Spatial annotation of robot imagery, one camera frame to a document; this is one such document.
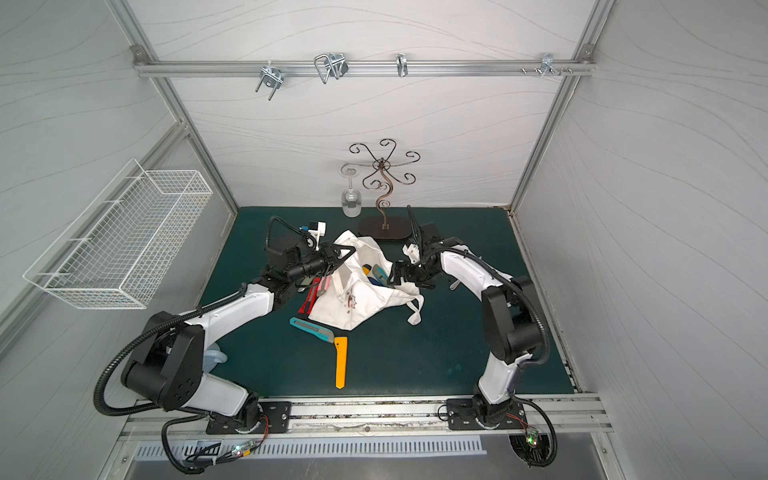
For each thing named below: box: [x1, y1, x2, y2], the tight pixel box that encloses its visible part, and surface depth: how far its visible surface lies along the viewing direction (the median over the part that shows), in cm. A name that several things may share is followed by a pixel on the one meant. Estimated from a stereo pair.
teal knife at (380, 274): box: [372, 264, 389, 288], surface depth 101 cm
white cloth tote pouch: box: [309, 230, 425, 331], surface depth 84 cm
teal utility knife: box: [289, 317, 335, 344], surface depth 90 cm
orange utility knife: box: [334, 337, 348, 390], surface depth 84 cm
